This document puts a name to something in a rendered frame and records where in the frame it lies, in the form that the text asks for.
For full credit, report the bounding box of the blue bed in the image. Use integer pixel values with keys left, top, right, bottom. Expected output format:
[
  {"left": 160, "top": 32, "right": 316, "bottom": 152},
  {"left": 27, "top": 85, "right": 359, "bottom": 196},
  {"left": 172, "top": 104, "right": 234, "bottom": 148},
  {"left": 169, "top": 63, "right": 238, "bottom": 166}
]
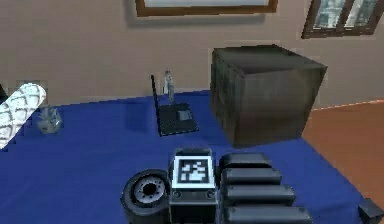
[{"left": 0, "top": 90, "right": 368, "bottom": 224}]

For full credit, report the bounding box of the black open laptop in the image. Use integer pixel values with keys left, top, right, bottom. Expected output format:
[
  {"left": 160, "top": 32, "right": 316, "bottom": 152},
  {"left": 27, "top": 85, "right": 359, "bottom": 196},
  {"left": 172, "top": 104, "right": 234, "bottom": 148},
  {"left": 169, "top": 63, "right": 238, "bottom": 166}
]
[{"left": 150, "top": 74, "right": 200, "bottom": 138}]

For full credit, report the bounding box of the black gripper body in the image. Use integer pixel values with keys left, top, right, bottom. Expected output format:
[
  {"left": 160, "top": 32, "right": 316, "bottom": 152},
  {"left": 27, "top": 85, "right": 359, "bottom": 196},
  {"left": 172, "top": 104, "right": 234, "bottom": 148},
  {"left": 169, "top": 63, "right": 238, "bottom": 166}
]
[{"left": 120, "top": 168, "right": 172, "bottom": 224}]

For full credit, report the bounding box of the dark grey box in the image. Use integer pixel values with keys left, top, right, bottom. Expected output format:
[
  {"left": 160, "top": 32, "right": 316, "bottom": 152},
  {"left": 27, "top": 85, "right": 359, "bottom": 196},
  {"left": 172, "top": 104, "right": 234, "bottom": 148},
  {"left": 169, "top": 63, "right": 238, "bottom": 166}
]
[{"left": 209, "top": 44, "right": 328, "bottom": 148}]

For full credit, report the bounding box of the clear glass vase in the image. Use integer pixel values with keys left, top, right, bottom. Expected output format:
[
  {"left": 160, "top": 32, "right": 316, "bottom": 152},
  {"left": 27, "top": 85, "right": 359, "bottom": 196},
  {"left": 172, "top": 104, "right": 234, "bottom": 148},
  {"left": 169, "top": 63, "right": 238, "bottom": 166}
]
[{"left": 36, "top": 105, "right": 64, "bottom": 135}]

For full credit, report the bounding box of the dark brown framed window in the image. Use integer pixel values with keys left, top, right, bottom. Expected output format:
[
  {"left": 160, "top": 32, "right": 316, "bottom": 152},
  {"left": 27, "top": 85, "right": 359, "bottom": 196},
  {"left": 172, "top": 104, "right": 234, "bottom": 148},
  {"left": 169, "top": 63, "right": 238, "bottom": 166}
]
[{"left": 301, "top": 0, "right": 384, "bottom": 40}]

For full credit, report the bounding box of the brown framed picture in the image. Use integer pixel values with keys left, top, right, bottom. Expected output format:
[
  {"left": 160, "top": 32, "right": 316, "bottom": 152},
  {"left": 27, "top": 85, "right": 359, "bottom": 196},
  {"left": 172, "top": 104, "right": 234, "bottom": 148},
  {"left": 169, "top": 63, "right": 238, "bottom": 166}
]
[{"left": 134, "top": 0, "right": 279, "bottom": 18}]

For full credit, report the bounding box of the small black box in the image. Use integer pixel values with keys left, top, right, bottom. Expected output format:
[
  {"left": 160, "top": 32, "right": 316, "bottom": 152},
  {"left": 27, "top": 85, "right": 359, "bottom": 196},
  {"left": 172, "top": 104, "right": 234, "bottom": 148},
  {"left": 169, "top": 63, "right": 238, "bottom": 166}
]
[{"left": 357, "top": 197, "right": 384, "bottom": 224}]

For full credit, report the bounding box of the white quilted pillow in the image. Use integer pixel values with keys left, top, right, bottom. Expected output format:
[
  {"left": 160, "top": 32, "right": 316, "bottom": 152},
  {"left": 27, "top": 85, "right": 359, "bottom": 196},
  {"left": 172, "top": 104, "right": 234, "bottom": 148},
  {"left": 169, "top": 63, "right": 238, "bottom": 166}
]
[{"left": 0, "top": 83, "right": 47, "bottom": 150}]

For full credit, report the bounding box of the clear glass bottle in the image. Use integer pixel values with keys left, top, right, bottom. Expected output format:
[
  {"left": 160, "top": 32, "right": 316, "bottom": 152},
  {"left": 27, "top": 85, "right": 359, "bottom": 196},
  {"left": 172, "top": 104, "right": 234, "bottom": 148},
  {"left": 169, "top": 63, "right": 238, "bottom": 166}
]
[{"left": 162, "top": 68, "right": 176, "bottom": 104}]

